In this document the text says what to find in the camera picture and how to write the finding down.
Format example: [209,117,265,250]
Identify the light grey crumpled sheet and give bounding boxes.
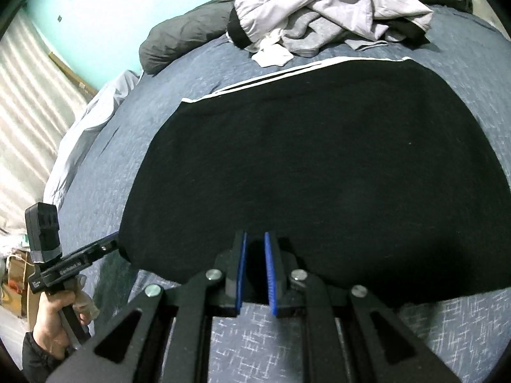
[43,70,141,208]

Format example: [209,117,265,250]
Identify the person's left hand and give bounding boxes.
[32,274,93,360]

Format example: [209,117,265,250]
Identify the blue patterned bed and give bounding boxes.
[48,4,511,383]

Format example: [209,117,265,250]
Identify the dark grey rolled duvet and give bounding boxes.
[139,0,476,74]

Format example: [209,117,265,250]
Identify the cream striped curtain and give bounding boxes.
[0,12,98,244]

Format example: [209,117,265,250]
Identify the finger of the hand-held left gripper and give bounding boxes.
[97,230,121,255]

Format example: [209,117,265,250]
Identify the wooden frame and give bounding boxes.
[48,52,99,93]

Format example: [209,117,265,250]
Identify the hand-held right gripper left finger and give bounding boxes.
[46,229,248,383]

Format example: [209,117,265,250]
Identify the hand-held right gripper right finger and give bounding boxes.
[263,230,464,383]

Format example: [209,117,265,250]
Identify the white cloth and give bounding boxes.
[251,37,295,68]

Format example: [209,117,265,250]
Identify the cardboard box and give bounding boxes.
[0,247,41,320]

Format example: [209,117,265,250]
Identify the grey garment with dark trim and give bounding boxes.
[279,8,374,58]

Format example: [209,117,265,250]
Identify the black pants with white stripe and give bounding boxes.
[118,56,511,308]

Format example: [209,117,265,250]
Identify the person's left forearm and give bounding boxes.
[22,330,55,383]

